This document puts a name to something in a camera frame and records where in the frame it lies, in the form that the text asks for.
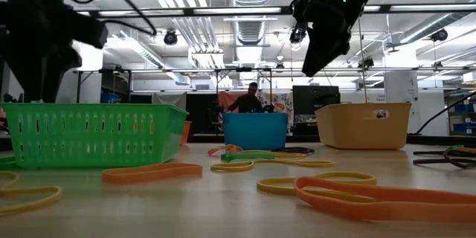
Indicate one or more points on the large orange rubber band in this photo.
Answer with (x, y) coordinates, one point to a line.
(372, 210)

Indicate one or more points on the black metal gantry frame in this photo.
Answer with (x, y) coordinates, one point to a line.
(78, 87)

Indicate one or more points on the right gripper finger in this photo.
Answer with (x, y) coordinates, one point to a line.
(334, 54)
(314, 52)

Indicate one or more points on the thin metal vertical rod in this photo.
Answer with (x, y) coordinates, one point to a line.
(364, 82)

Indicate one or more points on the black ceiling camera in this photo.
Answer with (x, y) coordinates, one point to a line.
(296, 36)
(439, 35)
(170, 38)
(366, 62)

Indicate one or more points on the black monitor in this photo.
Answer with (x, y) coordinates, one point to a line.
(320, 98)

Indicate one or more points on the yellow plastic bin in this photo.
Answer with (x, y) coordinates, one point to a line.
(364, 130)

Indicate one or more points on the person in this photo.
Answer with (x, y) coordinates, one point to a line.
(247, 102)

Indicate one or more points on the floral cloth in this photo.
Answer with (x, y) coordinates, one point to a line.
(282, 100)

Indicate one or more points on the green rubber band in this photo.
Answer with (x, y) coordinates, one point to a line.
(458, 146)
(241, 157)

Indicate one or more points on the red cloth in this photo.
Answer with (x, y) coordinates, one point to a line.
(223, 98)

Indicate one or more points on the storage shelf with blue bins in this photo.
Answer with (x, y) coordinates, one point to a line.
(465, 119)

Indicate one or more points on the black rubber band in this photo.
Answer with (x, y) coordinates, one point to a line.
(297, 152)

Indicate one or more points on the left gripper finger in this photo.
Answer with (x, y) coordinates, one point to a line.
(28, 87)
(50, 89)

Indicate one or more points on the blue crate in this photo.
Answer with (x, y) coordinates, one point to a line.
(110, 98)

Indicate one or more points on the small orange rubber band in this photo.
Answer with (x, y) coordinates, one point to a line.
(215, 151)

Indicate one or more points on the blue plastic bin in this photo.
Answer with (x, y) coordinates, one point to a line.
(254, 132)

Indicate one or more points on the grey cloth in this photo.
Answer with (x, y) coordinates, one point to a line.
(167, 98)

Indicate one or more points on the orange plastic basket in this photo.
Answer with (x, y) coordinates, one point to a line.
(186, 132)

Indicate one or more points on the green slotted plastic basket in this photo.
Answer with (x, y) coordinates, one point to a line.
(93, 148)

